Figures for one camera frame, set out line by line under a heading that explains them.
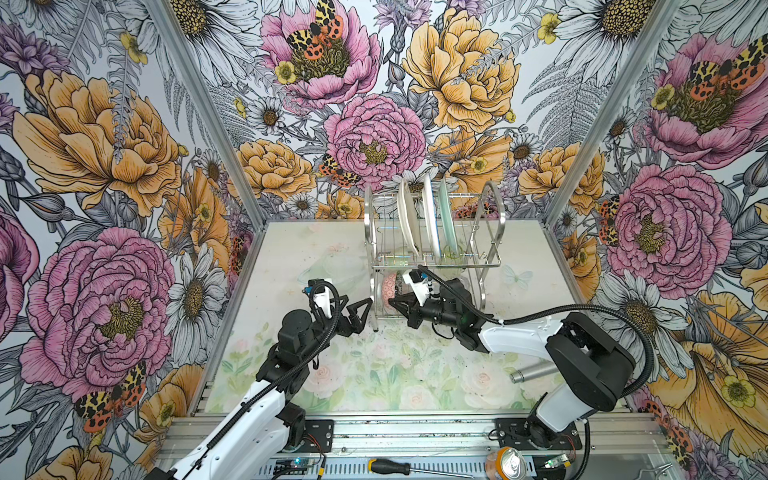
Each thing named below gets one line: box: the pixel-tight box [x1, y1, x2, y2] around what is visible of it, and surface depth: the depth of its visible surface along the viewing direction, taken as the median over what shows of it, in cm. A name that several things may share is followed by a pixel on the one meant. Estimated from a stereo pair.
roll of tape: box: [485, 446, 527, 480], surface depth 63 cm
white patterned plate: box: [422, 172, 441, 259], surface depth 65 cm
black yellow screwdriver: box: [367, 458, 474, 480], surface depth 70 cm
